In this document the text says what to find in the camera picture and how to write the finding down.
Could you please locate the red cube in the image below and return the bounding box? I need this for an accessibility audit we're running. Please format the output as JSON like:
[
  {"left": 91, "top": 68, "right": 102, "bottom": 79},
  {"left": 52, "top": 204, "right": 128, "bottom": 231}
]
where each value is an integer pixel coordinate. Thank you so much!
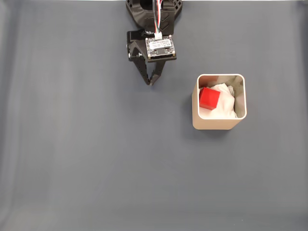
[{"left": 199, "top": 87, "right": 221, "bottom": 111}]

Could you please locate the camera circuit board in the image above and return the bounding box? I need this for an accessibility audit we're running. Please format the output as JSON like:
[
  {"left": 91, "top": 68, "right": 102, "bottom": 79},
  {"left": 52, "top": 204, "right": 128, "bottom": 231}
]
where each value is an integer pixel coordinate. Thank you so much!
[{"left": 145, "top": 35, "right": 176, "bottom": 60}]

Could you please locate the white crumpled cloth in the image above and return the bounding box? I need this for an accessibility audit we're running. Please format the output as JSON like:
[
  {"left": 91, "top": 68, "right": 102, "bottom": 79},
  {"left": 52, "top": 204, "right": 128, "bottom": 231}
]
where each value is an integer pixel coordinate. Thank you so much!
[{"left": 198, "top": 82, "right": 239, "bottom": 119}]

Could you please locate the black camera cable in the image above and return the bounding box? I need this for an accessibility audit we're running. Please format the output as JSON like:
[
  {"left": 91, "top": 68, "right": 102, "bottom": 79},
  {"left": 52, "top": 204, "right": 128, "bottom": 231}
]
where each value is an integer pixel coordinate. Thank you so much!
[{"left": 151, "top": 0, "right": 164, "bottom": 40}]

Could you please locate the beige square box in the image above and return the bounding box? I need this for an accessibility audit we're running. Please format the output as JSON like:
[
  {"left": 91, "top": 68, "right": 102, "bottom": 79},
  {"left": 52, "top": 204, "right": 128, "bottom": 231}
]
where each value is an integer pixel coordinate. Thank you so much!
[{"left": 192, "top": 74, "right": 247, "bottom": 130}]

